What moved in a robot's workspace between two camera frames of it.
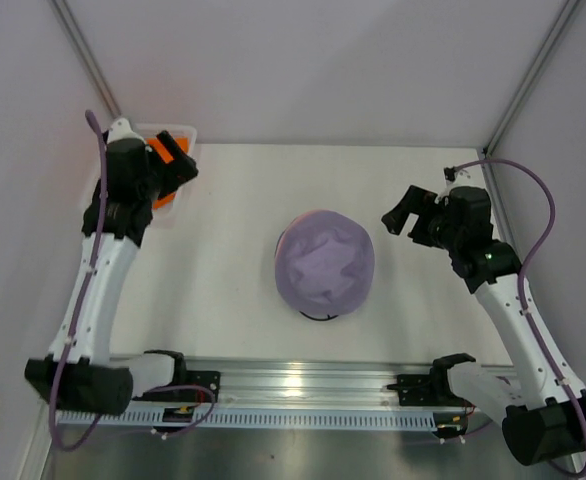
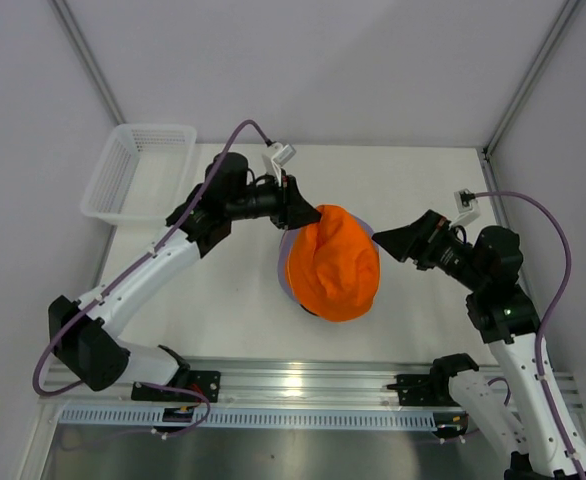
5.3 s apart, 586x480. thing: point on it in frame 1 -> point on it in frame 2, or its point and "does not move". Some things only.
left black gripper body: (166, 178) -> (278, 200)
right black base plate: (425, 390) does not move
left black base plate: (206, 379) does not move
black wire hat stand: (323, 319) -> (314, 314)
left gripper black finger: (176, 152) -> (299, 210)
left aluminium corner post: (70, 25) does not move
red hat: (160, 149) -> (334, 264)
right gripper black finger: (417, 201) -> (410, 241)
